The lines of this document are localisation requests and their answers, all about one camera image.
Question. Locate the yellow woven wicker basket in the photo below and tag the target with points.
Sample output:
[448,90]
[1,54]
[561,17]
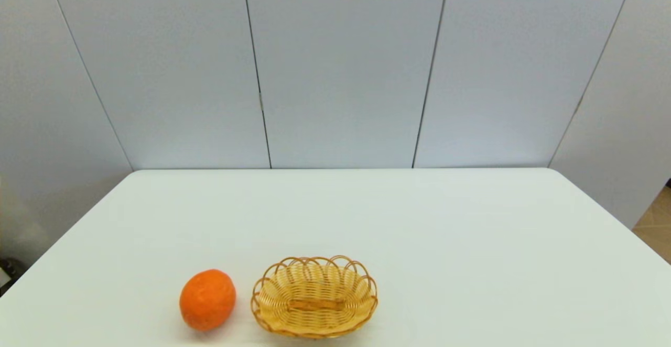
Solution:
[314,305]

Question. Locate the orange fruit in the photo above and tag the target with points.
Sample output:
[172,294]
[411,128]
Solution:
[207,300]

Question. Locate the dark object on floor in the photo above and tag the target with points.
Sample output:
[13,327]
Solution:
[8,269]

